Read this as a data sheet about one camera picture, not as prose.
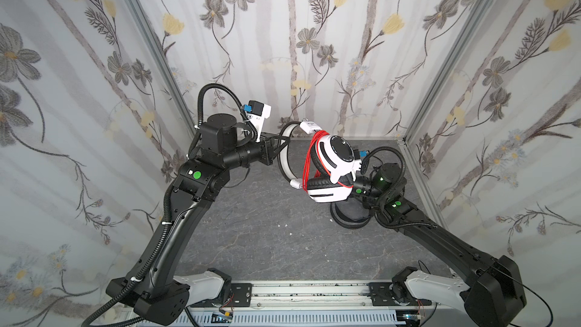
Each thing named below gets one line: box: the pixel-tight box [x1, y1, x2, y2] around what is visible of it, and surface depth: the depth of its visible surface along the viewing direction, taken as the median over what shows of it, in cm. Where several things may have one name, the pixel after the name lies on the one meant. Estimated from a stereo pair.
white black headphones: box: [277, 120, 363, 203], surface depth 46 cm
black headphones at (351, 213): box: [329, 196, 372, 230], surface depth 94 cm
